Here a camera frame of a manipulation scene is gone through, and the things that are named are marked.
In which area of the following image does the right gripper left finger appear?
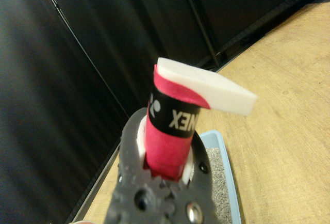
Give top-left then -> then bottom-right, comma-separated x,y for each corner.
104,107 -> 171,224

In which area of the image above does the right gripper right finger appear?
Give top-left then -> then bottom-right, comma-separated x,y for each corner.
167,131 -> 215,224

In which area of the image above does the white scoop with red handle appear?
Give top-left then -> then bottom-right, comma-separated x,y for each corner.
143,57 -> 258,183

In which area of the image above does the blue litter tray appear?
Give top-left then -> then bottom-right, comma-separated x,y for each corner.
200,130 -> 243,224

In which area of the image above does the black curtain stand pole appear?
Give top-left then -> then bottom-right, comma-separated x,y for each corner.
177,0 -> 223,68

